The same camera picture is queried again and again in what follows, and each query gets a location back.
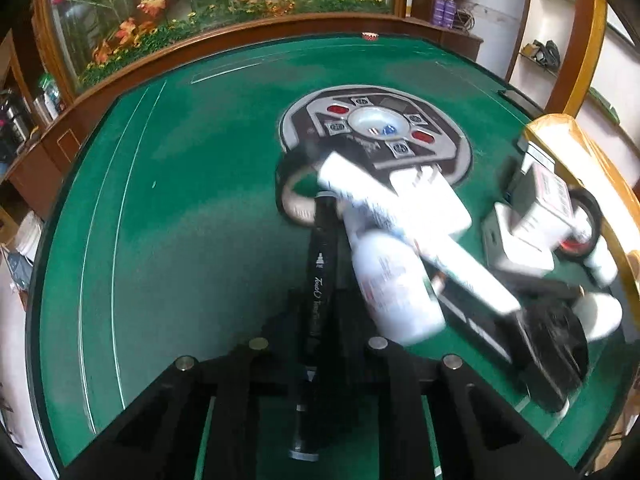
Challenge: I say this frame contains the wooden gold arch frame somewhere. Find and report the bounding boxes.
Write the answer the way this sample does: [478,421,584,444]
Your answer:
[565,0,608,116]

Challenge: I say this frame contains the dark tape roll red core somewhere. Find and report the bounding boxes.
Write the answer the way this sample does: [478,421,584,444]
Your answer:
[557,187,603,261]

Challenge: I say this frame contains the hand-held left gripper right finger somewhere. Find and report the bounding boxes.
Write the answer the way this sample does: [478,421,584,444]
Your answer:
[332,280,583,480]

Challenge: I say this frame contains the yellow-rimmed storage box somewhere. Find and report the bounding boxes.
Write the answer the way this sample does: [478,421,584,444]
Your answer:
[522,112,640,311]

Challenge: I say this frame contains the brown wooden cabinet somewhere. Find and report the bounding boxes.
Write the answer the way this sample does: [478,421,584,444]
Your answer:
[405,15,485,63]

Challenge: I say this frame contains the green white bottles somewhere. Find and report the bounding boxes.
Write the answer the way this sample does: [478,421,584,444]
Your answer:
[35,74,63,123]

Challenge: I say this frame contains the white power adapter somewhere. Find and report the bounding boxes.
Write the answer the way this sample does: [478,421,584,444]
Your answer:
[387,164,473,241]
[482,202,557,277]

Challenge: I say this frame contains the plain white bottle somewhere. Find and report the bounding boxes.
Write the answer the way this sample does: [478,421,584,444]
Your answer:
[575,292,623,341]

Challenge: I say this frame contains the green flat board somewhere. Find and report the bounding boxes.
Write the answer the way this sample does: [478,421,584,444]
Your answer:
[587,87,621,123]

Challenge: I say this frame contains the white tube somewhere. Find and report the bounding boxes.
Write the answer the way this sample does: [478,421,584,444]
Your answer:
[319,152,523,316]

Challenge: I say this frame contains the grey table control panel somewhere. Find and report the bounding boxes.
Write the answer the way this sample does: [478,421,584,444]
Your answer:
[277,84,473,186]

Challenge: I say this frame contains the grey tape roll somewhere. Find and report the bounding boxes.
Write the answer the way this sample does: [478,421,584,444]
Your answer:
[274,146,337,231]

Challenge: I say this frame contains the black tape roll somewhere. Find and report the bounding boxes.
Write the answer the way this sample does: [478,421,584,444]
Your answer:
[520,300,591,411]

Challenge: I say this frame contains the black thermos flask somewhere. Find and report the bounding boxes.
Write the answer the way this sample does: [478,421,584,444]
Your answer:
[0,89,33,158]

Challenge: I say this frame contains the white plastic bucket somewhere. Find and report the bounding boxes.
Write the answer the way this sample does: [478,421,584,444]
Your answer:
[12,210,46,266]

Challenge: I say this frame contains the black marker pen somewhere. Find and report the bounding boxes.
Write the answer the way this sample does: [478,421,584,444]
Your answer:
[287,192,346,462]

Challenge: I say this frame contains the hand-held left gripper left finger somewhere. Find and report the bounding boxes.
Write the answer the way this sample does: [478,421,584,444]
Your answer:
[62,305,303,480]

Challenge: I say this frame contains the large white bottle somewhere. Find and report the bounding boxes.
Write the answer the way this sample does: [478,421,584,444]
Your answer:
[350,227,447,345]

